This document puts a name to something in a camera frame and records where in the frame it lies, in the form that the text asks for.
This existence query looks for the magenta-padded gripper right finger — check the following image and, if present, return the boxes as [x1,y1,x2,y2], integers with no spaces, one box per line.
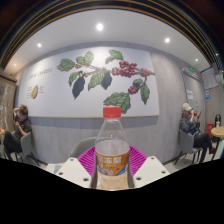
[126,145,171,189]

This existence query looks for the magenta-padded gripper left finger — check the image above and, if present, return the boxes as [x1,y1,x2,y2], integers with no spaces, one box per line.
[55,145,99,190]

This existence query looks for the clear red-capped drink bottle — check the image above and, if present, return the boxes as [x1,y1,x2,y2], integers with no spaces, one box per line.
[94,105,131,191]

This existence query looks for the grey upholstered chair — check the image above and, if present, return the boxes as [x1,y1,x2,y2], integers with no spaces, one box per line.
[69,136,98,158]
[14,131,41,164]
[174,129,199,165]

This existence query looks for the person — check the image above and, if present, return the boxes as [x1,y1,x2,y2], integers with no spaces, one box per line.
[179,102,214,164]
[2,104,33,161]

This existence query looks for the red bin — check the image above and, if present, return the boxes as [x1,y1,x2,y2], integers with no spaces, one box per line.
[206,122,214,138]

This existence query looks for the small round wooden table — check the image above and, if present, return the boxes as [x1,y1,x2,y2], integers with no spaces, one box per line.
[210,125,224,161]

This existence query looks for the black flask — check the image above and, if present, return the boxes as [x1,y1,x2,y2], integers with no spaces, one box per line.
[214,113,222,128]

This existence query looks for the white notice board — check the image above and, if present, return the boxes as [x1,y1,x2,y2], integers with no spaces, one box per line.
[200,66,219,90]

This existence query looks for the round ceiling spotlights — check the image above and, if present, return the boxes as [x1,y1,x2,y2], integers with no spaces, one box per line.
[12,22,200,68]

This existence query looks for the large coffee-branch wall mural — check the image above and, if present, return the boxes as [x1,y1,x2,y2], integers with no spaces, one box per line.
[17,45,160,119]

